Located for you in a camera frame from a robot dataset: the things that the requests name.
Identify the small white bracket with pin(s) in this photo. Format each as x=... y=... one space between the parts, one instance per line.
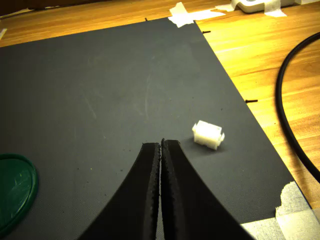
x=250 y=6

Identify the white masking tape piece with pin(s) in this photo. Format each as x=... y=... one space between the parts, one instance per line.
x=273 y=8
x=2 y=33
x=225 y=7
x=292 y=207
x=182 y=17

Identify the round green lid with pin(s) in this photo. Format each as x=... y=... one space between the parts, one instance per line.
x=15 y=190

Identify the small white plastic terminal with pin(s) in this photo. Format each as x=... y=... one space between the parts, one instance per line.
x=207 y=135

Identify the dark grey mat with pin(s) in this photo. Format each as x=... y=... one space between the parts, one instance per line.
x=100 y=87

